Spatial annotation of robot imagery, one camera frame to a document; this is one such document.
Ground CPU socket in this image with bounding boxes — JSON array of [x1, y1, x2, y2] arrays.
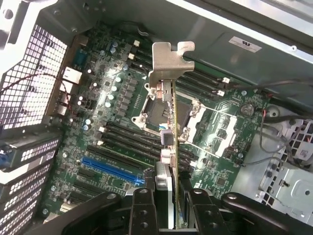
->
[[131, 83, 203, 145]]

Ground black open PC case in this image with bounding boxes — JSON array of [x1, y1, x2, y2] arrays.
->
[[0, 0, 313, 235]]

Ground black RAM slot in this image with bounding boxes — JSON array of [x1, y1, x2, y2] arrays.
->
[[128, 60, 222, 101], [99, 125, 199, 167], [98, 133, 199, 173], [132, 47, 227, 89], [134, 41, 230, 83], [130, 53, 225, 96], [102, 118, 200, 160]]

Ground green Dell motherboard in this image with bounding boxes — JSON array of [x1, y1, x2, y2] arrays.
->
[[40, 21, 272, 221]]

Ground blue expansion slot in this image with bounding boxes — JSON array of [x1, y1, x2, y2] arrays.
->
[[80, 156, 146, 186]]

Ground metal socket cover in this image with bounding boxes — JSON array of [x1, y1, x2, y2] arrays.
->
[[182, 97, 242, 160]]

